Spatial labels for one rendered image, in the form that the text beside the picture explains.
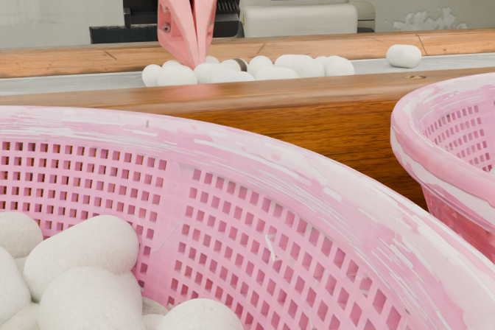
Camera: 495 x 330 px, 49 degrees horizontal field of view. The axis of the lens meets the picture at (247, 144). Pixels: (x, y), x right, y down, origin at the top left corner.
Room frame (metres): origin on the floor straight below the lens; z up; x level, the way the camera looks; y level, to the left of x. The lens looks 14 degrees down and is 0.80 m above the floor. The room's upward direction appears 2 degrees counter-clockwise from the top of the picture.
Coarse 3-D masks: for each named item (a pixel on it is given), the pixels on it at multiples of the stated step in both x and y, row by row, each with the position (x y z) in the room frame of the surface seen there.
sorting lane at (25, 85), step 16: (352, 64) 0.57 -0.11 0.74; (368, 64) 0.56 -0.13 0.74; (384, 64) 0.56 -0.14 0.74; (432, 64) 0.55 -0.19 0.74; (448, 64) 0.54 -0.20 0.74; (464, 64) 0.54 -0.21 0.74; (480, 64) 0.53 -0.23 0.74; (0, 80) 0.52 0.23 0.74; (16, 80) 0.51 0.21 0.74; (32, 80) 0.51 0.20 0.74; (48, 80) 0.51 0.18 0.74; (64, 80) 0.50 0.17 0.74; (80, 80) 0.50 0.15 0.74; (96, 80) 0.49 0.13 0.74; (112, 80) 0.49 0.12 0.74; (128, 80) 0.49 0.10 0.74
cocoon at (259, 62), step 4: (260, 56) 0.45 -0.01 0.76; (264, 56) 0.45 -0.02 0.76; (252, 60) 0.44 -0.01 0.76; (256, 60) 0.43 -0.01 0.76; (260, 60) 0.43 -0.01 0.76; (264, 60) 0.43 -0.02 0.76; (268, 60) 0.44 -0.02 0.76; (252, 64) 0.43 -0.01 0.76; (256, 64) 0.43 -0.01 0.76; (260, 64) 0.43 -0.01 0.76; (264, 64) 0.43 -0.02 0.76; (268, 64) 0.43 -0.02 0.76; (272, 64) 0.45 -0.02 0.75; (248, 68) 0.43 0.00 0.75; (252, 68) 0.43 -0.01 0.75; (256, 68) 0.43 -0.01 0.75; (260, 68) 0.43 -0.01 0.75; (248, 72) 0.43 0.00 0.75; (252, 72) 0.43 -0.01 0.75; (256, 72) 0.43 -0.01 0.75
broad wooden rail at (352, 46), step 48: (0, 48) 0.62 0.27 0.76; (48, 48) 0.59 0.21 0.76; (96, 48) 0.57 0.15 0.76; (144, 48) 0.57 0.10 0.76; (240, 48) 0.59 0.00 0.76; (288, 48) 0.60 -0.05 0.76; (336, 48) 0.61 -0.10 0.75; (384, 48) 0.62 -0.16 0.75; (432, 48) 0.63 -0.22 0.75; (480, 48) 0.64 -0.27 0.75
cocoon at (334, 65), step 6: (324, 60) 0.43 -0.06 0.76; (330, 60) 0.41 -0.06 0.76; (336, 60) 0.41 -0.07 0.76; (342, 60) 0.40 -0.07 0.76; (348, 60) 0.41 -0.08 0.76; (324, 66) 0.42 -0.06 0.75; (330, 66) 0.41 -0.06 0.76; (336, 66) 0.40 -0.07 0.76; (342, 66) 0.40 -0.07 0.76; (348, 66) 0.40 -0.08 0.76; (330, 72) 0.40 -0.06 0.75; (336, 72) 0.40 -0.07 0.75; (342, 72) 0.40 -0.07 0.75; (348, 72) 0.40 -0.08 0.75
